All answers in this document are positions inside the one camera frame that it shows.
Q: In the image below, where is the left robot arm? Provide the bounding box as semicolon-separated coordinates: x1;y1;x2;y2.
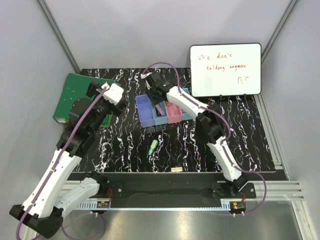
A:
9;80;127;240

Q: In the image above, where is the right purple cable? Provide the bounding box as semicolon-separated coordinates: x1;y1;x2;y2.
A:
141;61;267;216

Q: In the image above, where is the purple rectangular bin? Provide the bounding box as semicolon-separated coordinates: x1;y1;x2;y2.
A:
135;94;155;128

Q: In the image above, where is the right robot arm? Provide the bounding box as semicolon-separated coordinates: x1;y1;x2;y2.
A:
141;72;248;199

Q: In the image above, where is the white dry-erase board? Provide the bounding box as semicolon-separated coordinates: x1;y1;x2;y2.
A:
189;42;262;97

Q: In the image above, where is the light green folder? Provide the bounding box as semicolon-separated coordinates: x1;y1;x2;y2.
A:
100;114;112;128

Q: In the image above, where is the pink highlighter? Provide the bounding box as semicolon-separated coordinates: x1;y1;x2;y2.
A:
155;104;165;117

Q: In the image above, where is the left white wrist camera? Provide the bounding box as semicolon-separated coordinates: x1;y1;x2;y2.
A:
101;83;124;106

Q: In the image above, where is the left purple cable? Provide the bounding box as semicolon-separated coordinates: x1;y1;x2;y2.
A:
15;83;110;240

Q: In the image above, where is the purple cable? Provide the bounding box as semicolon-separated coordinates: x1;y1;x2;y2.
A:
15;83;110;240
141;61;267;216

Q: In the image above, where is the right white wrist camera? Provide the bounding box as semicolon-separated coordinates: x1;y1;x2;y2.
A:
140;72;155;90

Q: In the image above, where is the dark green binder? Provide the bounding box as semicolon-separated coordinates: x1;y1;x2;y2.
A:
53;73;116;124

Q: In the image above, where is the pink rectangular bin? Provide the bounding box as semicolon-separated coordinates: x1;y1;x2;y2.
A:
165;101;182;124

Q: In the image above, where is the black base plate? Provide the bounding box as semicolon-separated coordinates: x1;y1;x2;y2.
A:
79;171;257;210

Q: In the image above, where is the green highlighter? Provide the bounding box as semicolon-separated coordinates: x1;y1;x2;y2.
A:
148;139;158;156

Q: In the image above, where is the aluminium rail frame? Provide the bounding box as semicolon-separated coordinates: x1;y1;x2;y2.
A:
53;173;320;240

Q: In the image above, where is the white eraser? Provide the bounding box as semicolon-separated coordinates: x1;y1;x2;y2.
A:
171;167;183;173

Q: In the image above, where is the light blue end bin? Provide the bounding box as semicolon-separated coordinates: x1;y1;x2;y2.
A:
180;88;194;121

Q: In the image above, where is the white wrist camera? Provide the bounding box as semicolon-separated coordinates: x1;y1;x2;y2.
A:
101;83;124;106
140;72;155;90

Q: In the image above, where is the black marble mat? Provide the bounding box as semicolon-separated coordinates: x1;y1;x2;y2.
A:
58;67;288;181

